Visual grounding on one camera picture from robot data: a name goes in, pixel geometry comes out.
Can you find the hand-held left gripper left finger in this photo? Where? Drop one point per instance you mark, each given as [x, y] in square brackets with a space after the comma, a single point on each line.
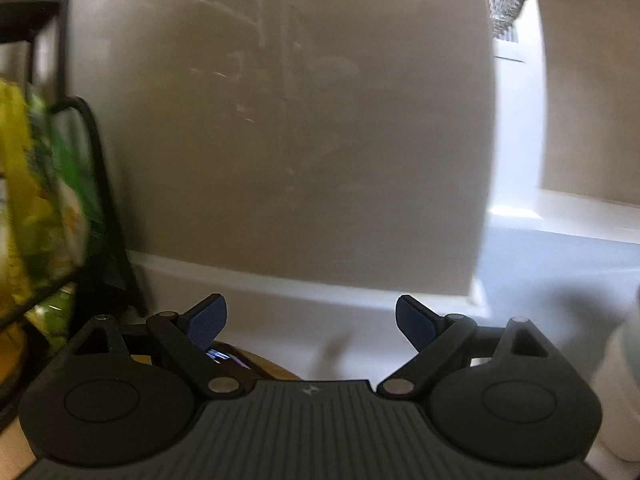
[208, 317]

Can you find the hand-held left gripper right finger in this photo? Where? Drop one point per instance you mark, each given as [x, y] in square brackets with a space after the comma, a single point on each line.
[414, 322]

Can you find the yellow green snack packet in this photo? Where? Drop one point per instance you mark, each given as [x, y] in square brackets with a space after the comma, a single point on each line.
[35, 200]

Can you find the white plastic bottle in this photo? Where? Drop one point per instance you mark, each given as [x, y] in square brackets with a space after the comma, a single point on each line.
[622, 390]

